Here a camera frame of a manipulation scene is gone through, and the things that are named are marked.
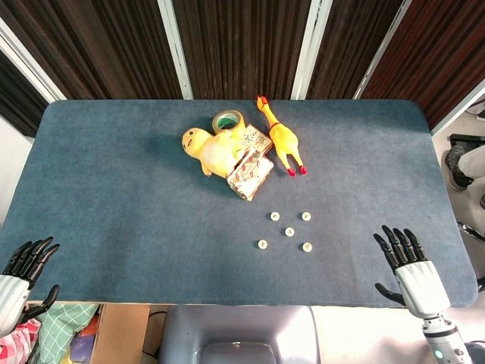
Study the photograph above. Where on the silver red patterned packet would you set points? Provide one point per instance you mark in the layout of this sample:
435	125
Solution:
248	176

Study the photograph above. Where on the grey robot torso base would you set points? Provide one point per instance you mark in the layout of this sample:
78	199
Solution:
235	326

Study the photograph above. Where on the yellow rubber chicken toy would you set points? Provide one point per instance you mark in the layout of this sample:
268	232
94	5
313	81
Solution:
284	138

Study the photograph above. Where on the black flat screen device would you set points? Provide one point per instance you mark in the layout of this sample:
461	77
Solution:
464	139

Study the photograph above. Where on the purple plastic item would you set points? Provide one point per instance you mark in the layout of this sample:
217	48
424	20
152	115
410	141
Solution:
81	347

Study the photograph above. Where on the green checked cloth bag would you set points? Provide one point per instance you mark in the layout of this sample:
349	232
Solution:
60	326

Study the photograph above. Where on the white aluminium partition post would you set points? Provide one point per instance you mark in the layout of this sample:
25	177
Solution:
458	112
34	60
310	49
176	49
380	49

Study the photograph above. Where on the red white checked bag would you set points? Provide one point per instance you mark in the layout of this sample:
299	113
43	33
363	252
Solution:
15	349

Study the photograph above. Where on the round token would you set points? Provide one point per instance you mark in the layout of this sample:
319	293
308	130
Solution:
289	231
263	244
275	216
307	247
306	216

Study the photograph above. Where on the black metal chair base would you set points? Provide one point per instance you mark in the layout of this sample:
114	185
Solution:
470	229

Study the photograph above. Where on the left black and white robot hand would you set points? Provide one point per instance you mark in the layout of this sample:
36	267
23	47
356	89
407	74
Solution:
11	299

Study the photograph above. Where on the small patterned card box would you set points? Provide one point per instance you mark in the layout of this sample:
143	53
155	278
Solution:
254	138

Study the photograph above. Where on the dark worn shoe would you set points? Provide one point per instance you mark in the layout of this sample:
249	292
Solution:
482	201
454	163

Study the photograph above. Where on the brown cardboard box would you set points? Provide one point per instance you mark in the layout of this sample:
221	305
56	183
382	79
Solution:
121	333

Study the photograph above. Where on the light grey trouser leg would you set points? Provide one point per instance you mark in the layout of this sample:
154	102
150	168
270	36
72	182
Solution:
473	161

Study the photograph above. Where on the roll of packing tape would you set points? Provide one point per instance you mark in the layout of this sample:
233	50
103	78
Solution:
242	129

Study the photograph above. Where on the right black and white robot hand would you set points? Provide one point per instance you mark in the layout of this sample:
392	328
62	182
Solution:
420	288

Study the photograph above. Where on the blue felt table cloth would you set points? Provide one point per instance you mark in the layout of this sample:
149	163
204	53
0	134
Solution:
113	189

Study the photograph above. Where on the yellow plush duck toy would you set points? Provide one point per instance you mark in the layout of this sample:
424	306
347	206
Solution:
212	151

